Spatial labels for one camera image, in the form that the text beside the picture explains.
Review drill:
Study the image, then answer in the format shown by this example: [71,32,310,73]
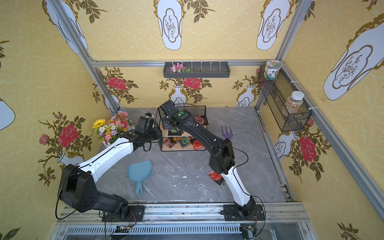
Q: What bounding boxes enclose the small circuit board with wires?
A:
[114,225,131,234]

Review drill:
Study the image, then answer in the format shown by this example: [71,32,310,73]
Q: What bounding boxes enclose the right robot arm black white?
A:
[158,105,266,221]

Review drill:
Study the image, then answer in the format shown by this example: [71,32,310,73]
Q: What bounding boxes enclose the light blue leaf-shaped tray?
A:
[127,161,153,195]

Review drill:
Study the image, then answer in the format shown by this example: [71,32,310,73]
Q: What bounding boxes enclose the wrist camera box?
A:
[135,113,154,136]
[160,101,179,118]

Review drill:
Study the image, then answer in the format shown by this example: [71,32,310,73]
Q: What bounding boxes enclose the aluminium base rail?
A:
[50,202,317,240]

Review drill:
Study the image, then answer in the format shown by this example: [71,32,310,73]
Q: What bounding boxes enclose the black wire wall basket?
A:
[255,66,312,132]

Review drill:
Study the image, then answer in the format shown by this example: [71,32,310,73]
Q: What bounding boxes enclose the flower bouquet white fence planter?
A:
[92,111,134,147]

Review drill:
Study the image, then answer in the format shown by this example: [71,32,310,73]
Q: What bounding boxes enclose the black wire two-tier shelf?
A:
[155,105,208,152]

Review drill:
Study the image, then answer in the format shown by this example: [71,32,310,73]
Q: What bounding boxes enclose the purple garden fork pink handle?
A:
[221,126,233,139]

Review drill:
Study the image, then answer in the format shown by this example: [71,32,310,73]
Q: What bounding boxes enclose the pink artificial flowers in tray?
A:
[170,63,192,73]

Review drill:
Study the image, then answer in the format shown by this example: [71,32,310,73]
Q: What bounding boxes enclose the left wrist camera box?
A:
[135,113,154,136]

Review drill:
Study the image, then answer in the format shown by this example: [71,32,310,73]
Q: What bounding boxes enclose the white patterned lidded jar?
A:
[264,60,282,80]

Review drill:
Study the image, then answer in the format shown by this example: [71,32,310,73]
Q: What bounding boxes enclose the clear jar white lid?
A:
[283,91,305,116]

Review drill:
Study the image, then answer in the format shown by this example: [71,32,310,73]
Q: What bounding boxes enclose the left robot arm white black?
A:
[58,128,162,221]

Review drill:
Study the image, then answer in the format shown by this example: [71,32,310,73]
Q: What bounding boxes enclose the pink earl grey tea bag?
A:
[195,116,208,126]

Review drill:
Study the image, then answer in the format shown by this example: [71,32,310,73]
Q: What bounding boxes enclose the grey wall-mounted tray shelf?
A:
[163,61,231,79]

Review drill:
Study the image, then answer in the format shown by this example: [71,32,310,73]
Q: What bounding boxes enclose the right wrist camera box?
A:
[160,101,179,118]

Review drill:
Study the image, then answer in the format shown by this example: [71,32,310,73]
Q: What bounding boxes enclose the lower shelf dark red bag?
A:
[163,138,177,149]

